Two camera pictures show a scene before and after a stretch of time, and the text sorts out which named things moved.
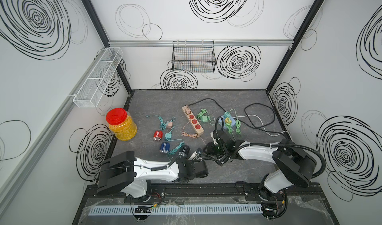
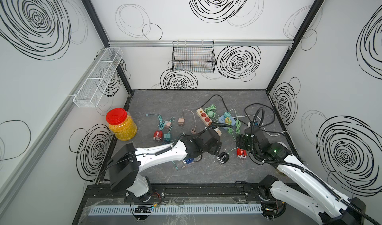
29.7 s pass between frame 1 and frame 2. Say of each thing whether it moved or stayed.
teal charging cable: stayed
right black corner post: stayed
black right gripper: moved
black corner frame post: stayed
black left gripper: moved
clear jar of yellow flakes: stayed
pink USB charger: stayed
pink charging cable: moved
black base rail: stayed
